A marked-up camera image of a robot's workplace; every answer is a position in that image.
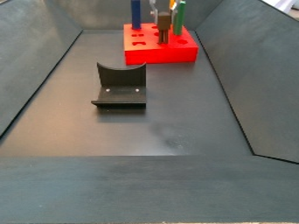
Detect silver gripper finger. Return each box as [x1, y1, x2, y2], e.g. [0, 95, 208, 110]
[149, 0, 159, 24]

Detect brown three-prong peg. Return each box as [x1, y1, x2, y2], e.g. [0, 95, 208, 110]
[158, 11, 173, 44]

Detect red foam peg board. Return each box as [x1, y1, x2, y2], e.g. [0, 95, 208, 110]
[125, 23, 200, 65]

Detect yellow two-leg block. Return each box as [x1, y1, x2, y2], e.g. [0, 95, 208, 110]
[170, 0, 177, 9]

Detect blue rectangular block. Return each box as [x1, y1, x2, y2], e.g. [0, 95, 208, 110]
[131, 0, 142, 30]

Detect green star-shaped peg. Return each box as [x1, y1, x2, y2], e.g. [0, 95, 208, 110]
[173, 0, 186, 35]

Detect black curved bracket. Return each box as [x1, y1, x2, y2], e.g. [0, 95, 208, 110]
[91, 64, 147, 107]

